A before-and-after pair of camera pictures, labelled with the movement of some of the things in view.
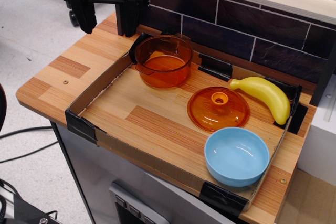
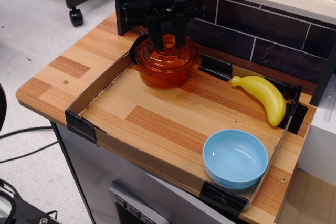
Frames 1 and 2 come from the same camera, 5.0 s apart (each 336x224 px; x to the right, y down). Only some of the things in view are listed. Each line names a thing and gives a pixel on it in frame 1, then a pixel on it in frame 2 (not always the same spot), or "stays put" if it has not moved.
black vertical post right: (329, 71) stays put
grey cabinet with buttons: (112, 190) stays put
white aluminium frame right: (317, 159) stays put
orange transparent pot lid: (213, 108) to (171, 57)
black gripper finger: (128, 17) to (179, 24)
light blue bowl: (235, 157) stays put
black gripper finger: (83, 10) to (154, 27)
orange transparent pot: (166, 58) stays put
